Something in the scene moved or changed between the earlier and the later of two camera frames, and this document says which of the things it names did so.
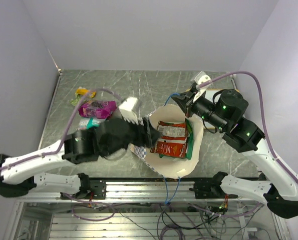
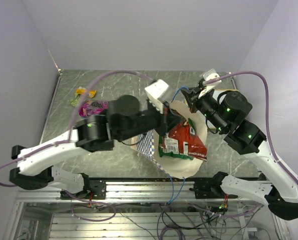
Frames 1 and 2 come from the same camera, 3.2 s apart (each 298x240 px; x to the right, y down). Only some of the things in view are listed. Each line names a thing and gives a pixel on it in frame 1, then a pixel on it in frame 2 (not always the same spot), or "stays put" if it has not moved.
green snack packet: x=75 y=102 stays put
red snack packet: x=173 y=142 → x=188 y=144
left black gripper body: x=147 y=135 → x=162 y=127
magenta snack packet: x=99 y=109 stays put
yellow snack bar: x=85 y=92 stays put
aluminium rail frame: x=58 y=206 stays put
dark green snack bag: x=189 y=145 → x=170 y=146
